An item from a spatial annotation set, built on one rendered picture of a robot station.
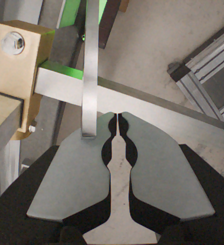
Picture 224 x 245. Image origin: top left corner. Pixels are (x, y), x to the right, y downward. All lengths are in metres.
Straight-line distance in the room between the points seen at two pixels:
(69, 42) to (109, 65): 0.74
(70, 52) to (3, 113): 0.20
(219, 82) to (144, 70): 0.39
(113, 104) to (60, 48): 0.18
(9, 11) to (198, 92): 0.81
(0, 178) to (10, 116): 0.56
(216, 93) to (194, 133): 0.79
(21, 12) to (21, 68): 0.27
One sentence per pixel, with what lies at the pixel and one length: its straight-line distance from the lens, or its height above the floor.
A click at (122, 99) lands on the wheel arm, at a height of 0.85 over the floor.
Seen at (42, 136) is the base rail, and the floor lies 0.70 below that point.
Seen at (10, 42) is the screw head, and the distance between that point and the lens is 0.19.
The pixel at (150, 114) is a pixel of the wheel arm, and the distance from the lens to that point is 0.22.
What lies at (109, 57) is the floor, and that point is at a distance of 1.06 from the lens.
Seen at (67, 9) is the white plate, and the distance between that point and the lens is 0.27.
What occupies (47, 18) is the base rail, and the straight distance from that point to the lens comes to 0.36.
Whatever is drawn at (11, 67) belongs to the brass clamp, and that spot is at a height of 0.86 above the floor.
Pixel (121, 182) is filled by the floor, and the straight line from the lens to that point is 1.57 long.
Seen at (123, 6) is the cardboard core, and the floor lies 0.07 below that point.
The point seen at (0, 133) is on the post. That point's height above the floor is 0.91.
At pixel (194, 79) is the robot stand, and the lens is 0.93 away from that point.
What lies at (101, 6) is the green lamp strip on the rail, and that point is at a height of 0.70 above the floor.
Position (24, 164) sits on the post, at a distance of 0.49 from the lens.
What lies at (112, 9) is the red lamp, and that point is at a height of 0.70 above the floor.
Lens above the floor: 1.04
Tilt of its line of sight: 59 degrees down
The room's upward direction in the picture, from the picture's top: 179 degrees counter-clockwise
